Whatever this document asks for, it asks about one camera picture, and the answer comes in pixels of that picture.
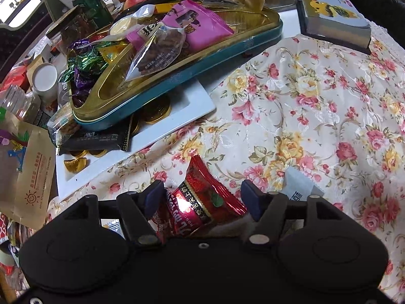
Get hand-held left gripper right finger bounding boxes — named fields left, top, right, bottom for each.
left=240, top=180, right=344, bottom=250

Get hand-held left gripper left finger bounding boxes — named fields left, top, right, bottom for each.
left=57, top=180, right=166, bottom=249

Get red snack packet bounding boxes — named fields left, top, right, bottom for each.
left=151, top=155, right=249, bottom=239

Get teal tin tray with snacks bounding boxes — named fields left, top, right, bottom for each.
left=67, top=6, right=284, bottom=132

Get grey white snack packet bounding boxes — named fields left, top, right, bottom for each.
left=280, top=167, right=325, bottom=202

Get black snack packet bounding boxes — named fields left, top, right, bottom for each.
left=56, top=121, right=134, bottom=156

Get gold foil chocolate coins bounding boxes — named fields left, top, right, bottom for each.
left=64, top=96, right=173, bottom=174

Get white rectangular tray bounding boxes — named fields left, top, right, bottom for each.
left=56, top=77, right=216, bottom=201

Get floral tablecloth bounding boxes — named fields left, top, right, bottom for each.
left=44, top=22, right=405, bottom=301

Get clear cookie packet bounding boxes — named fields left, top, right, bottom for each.
left=47, top=104, right=83, bottom=148

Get large brown paper bag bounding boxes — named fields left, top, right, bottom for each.
left=0, top=110, right=58, bottom=231

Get clear packet of brown snack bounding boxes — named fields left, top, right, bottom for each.
left=123, top=28, right=186, bottom=83

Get pile of foil wrapped candies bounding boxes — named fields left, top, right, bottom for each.
left=58, top=37, right=127, bottom=106

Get white paper cup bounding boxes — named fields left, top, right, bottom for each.
left=31, top=62, right=59, bottom=98

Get clear plastic bottle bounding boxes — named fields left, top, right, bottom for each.
left=0, top=85, right=42, bottom=125

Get pink snack packet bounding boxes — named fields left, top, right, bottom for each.
left=162, top=0, right=235, bottom=52

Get box with yellow figure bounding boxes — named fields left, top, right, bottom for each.
left=298, top=0, right=373, bottom=55

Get lit screen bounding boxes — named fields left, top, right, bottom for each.
left=0, top=0, right=43, bottom=33

